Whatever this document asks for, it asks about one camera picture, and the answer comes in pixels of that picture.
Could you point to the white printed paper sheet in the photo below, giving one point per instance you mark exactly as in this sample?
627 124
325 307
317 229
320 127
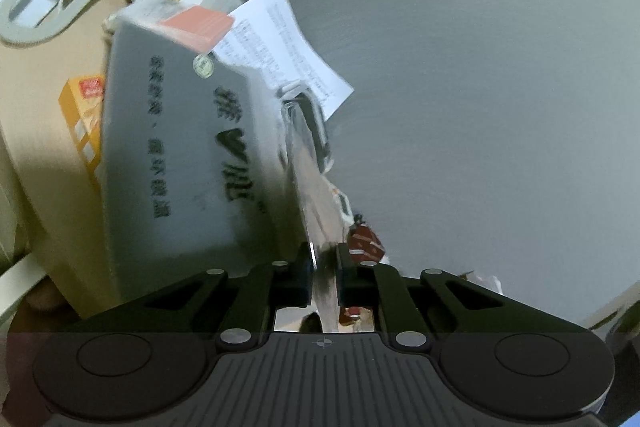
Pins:
265 35

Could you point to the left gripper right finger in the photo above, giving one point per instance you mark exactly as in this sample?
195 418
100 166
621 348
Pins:
382 290

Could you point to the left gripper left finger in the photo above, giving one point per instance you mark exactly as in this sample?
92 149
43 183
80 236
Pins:
256 298

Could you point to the orange small box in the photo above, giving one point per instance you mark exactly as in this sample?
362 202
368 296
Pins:
81 102

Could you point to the grey printed mailer bag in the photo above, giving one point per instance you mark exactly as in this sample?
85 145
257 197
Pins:
195 174

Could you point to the red snack wrappers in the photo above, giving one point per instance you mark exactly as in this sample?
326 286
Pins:
364 246

